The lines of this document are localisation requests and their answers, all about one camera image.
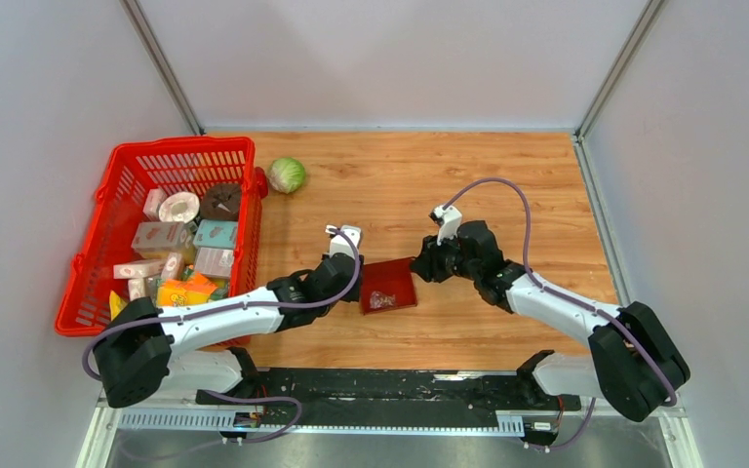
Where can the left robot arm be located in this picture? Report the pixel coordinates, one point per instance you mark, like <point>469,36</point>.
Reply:
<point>131,357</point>

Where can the teal box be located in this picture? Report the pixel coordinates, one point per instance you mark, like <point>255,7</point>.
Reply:
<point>216,234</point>

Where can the red paper box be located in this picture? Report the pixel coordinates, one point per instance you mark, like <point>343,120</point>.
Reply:
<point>387,286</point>

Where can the red plastic basket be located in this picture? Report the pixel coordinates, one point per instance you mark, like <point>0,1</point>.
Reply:
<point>188,163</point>

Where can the green cabbage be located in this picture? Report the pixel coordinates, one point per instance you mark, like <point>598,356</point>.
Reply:
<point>286,175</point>

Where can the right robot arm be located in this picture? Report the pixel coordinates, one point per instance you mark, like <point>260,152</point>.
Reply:
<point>632,363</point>

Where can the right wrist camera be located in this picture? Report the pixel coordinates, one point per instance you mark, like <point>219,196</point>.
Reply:
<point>448,218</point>

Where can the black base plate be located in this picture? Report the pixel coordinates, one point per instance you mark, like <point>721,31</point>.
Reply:
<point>396,398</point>

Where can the aluminium frame rail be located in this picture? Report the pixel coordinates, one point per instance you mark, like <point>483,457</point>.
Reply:
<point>189,428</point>

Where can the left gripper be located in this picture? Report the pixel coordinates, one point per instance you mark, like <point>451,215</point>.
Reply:
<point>354,292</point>

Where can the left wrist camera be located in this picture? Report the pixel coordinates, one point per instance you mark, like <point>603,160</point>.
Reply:
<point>344,239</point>

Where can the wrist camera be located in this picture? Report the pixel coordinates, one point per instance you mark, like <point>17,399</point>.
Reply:
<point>344,239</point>
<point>448,218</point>

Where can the brown round cake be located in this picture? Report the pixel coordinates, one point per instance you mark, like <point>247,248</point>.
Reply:
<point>222,202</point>

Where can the pink box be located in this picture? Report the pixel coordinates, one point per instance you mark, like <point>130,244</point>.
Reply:
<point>159,236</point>

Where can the red pepper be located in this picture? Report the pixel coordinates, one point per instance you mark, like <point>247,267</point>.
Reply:
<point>262,184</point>

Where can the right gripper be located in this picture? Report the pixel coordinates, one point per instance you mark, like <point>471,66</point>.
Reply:
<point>426,262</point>

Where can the pink tape roll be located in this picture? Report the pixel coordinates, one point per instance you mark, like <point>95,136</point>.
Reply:
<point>180,207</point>

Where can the orange yellow snack bag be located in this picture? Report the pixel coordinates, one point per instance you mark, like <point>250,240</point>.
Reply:
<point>196,290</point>

